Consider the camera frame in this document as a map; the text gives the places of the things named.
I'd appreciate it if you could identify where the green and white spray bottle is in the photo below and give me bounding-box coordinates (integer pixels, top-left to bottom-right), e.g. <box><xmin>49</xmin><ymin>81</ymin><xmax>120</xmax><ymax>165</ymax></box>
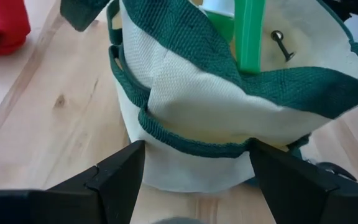
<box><xmin>202</xmin><ymin>0</ymin><xmax>266</xmax><ymax>75</ymax></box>

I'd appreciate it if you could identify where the red gardening glove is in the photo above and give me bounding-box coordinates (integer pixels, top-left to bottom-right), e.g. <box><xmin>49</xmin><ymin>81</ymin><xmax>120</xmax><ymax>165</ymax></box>
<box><xmin>0</xmin><ymin>0</ymin><xmax>32</xmax><ymax>56</ymax></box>

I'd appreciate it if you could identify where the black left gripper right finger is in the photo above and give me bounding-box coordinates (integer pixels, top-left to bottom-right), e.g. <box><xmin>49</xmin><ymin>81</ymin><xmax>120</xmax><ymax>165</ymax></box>
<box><xmin>249</xmin><ymin>139</ymin><xmax>358</xmax><ymax>224</ymax></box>

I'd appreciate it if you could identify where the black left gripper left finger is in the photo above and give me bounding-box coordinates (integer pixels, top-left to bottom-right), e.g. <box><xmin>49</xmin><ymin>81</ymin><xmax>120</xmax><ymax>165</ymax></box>
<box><xmin>0</xmin><ymin>139</ymin><xmax>146</xmax><ymax>224</ymax></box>

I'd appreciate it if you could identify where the beige gardening bag green trim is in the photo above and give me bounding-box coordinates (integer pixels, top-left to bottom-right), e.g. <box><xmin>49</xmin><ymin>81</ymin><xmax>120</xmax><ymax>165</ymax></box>
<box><xmin>60</xmin><ymin>0</ymin><xmax>358</xmax><ymax>194</ymax></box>

